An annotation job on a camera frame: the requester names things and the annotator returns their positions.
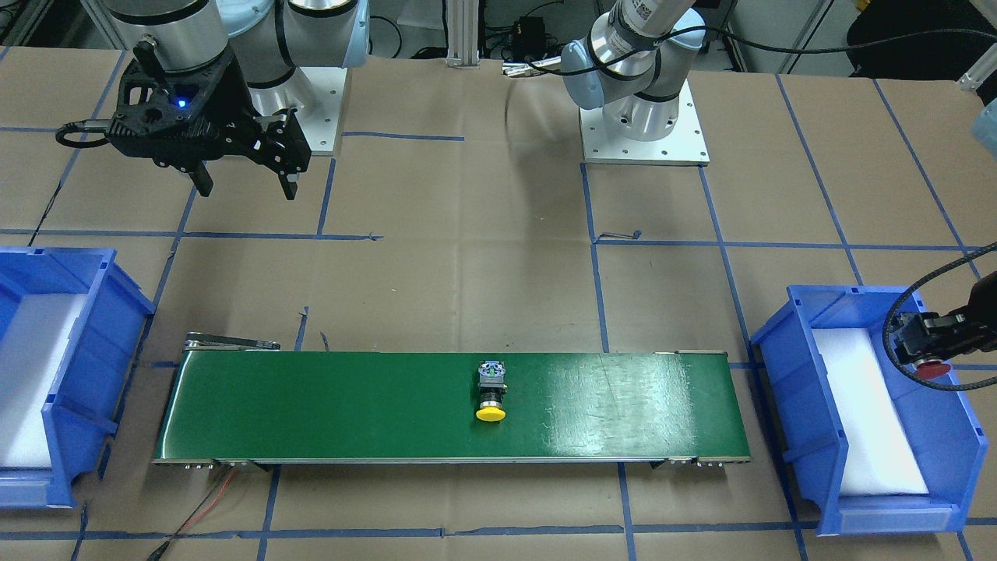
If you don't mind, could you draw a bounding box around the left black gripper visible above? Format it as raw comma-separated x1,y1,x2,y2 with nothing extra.
941,271,996,358

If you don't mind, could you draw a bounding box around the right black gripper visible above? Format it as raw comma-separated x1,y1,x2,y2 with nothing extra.
104,47,312,201

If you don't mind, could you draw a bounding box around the red mushroom push button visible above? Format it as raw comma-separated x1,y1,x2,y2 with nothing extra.
888,312,957,380

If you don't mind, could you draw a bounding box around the yellow mushroom push button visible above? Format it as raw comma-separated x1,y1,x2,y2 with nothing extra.
476,360,508,422

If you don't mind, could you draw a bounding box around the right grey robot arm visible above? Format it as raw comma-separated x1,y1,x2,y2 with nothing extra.
86,1,370,199

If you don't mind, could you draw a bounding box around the blue plastic bin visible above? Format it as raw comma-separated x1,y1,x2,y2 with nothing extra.
752,284,988,536
1,246,154,509

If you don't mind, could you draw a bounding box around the white foam pad bin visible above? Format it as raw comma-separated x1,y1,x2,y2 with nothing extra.
1,292,86,469
812,328,928,496

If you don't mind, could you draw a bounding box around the green conveyor belt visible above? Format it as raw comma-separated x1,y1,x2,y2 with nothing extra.
153,348,752,464

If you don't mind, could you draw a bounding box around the black braided cable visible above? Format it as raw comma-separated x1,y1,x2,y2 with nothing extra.
883,242,997,392

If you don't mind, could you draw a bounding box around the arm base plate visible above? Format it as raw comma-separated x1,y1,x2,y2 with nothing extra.
578,81,711,166
249,67,348,157

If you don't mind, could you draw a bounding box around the aluminium frame post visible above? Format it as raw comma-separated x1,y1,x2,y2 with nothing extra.
444,0,483,69

